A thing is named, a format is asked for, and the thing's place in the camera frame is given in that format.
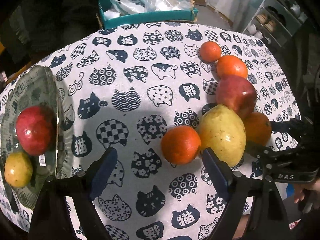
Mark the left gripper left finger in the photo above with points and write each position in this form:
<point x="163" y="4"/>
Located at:
<point x="51" y="220"/>

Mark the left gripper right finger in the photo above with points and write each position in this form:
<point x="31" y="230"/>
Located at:
<point x="268" y="217"/>

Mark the large orange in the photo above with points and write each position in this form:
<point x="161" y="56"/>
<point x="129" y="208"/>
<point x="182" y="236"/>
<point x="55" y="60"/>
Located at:
<point x="258" y="128"/>

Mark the yellow-red mango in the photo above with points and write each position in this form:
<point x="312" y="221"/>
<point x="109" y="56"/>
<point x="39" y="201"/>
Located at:
<point x="18" y="169"/>

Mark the yellow-green pear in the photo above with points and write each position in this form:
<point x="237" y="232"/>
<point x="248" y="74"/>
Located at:
<point x="222" y="130"/>

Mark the small orange tangerine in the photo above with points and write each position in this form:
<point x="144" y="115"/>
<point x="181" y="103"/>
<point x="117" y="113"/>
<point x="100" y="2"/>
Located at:
<point x="180" y="145"/>

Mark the red apple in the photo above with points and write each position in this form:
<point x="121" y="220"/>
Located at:
<point x="36" y="129"/>
<point x="236" y="93"/>

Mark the orange fruit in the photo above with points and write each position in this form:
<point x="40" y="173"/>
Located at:
<point x="231" y="65"/>

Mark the person right hand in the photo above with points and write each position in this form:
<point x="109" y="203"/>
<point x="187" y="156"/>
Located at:
<point x="300" y="189"/>

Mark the green glass bowl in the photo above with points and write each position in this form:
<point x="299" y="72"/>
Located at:
<point x="36" y="87"/>

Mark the metal shoe rack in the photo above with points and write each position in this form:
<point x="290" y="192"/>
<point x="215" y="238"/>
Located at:
<point x="276" y="22"/>

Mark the cat pattern tablecloth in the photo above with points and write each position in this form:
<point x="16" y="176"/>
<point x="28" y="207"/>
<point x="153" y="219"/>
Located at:
<point x="124" y="88"/>

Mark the teal plastic crate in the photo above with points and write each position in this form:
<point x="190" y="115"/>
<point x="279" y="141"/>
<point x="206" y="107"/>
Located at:
<point x="111" y="18"/>

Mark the black hanging coat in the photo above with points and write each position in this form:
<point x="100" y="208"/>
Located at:
<point x="31" y="27"/>

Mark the clear plastic bag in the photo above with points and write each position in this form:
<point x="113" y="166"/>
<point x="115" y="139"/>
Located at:
<point x="166" y="5"/>

